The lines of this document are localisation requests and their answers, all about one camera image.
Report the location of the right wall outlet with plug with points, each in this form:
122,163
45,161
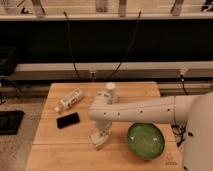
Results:
181,75

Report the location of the dark chair at left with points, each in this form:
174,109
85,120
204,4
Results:
8,62

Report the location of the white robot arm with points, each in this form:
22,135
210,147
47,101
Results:
194,110

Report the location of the green ceramic bowl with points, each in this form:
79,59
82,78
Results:
145,140

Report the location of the black floor mat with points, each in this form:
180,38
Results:
10,122

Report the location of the black smartphone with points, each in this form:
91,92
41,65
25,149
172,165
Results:
67,120

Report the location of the white sponge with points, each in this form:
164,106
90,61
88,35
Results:
98,138

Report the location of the white wall power outlet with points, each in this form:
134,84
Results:
92,74

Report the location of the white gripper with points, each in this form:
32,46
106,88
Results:
103,126

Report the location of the white paper cup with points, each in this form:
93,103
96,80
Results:
111,89

